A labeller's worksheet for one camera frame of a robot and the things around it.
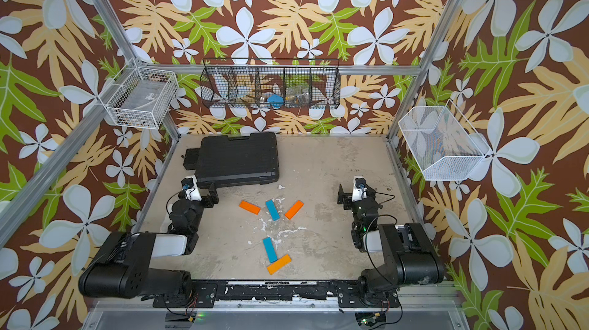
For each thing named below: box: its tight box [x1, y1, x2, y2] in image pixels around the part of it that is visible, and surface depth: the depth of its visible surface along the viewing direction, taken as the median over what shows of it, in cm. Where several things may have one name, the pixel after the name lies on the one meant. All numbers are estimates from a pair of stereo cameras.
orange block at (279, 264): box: [266, 254, 293, 276], surface depth 82 cm
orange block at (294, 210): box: [284, 199, 305, 221], surface depth 96 cm
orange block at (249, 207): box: [238, 200, 261, 215], surface depth 96 cm
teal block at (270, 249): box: [262, 236, 279, 264], surface depth 86 cm
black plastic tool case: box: [180, 132, 280, 187], surface depth 104 cm
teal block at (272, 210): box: [265, 199, 281, 222], surface depth 95 cm
